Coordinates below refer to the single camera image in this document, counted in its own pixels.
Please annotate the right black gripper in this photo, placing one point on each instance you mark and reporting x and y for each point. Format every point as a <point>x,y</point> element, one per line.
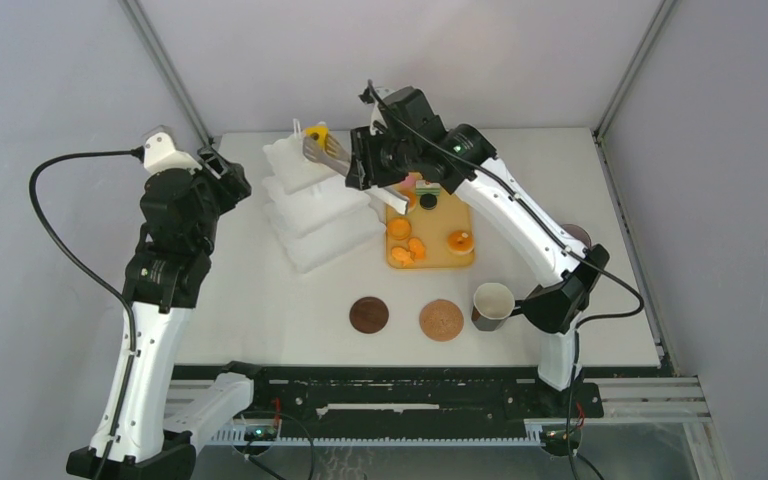
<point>363,168</point>

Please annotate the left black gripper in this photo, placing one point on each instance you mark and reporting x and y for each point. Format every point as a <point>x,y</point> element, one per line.
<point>231,190</point>

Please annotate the metal serving tongs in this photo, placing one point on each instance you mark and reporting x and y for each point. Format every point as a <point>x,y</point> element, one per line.
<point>336,158</point>

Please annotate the yellow cake slice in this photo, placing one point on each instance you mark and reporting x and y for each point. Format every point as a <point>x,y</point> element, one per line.
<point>319,133</point>

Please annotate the white three-tier dessert stand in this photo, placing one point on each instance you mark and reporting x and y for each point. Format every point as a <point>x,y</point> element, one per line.
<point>316,218</point>

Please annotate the orange fish cookie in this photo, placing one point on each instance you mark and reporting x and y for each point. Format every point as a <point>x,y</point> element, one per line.
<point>417,248</point>
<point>402,256</point>

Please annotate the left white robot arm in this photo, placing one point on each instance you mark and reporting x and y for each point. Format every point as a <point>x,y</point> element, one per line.
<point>134,439</point>

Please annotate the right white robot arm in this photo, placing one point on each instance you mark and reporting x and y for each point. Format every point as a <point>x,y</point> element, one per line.
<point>465,164</point>

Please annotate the pink macaron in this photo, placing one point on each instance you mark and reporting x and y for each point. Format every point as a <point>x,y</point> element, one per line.
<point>408,182</point>

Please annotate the orange donut left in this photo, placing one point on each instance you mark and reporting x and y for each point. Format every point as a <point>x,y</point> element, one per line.
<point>410,201</point>

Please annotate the green white cake piece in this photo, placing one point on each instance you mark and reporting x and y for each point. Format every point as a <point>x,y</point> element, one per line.
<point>423,187</point>

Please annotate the orange egg tart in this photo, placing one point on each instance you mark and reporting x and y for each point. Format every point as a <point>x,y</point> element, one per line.
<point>398,228</point>

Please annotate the black sandwich cookie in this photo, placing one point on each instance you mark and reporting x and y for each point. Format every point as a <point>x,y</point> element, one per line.
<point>428,202</point>

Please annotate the yellow serving tray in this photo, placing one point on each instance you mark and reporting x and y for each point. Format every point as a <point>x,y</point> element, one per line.
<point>433,228</point>

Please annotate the dark wooden coaster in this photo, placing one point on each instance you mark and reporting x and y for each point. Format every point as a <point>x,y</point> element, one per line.
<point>369,315</point>

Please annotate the woven rattan coaster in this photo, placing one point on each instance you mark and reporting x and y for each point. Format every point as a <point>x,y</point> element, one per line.
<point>441,320</point>

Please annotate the black mug white interior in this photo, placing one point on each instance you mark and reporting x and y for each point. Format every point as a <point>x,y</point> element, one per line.
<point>493,304</point>

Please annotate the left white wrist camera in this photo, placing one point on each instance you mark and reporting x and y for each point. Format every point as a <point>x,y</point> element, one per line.
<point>161,153</point>

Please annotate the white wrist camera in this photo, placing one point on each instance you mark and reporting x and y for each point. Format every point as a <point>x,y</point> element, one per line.
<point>409,104</point>
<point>161,153</point>

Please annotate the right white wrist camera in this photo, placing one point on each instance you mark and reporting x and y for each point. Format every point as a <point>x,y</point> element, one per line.
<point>409,104</point>

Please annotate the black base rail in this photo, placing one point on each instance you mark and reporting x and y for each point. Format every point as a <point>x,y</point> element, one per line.
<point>407,403</point>

